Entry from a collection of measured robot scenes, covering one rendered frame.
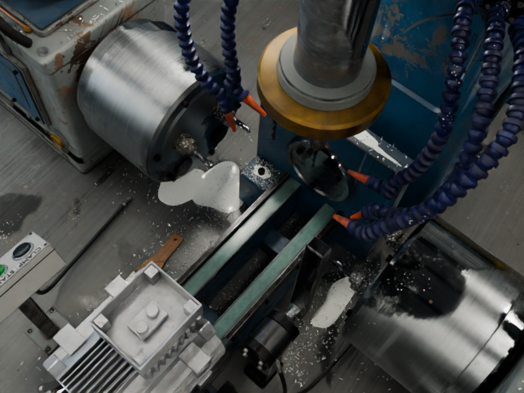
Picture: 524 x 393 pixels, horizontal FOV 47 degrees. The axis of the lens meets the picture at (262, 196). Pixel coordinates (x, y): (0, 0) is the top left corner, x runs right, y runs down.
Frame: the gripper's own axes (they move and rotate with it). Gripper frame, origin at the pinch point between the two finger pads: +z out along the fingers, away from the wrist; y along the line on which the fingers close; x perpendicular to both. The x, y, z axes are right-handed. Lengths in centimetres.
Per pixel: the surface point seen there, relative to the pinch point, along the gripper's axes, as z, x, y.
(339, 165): 44.2, 5.5, -3.9
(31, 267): -2.0, -0.8, 20.5
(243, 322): 14.3, 16.3, -7.0
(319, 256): 24.0, -14.7, -14.3
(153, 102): 30.0, -3.6, 24.7
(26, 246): -0.4, -0.6, 23.7
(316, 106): 37.2, -22.4, -2.9
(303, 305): 21.2, 4.4, -14.5
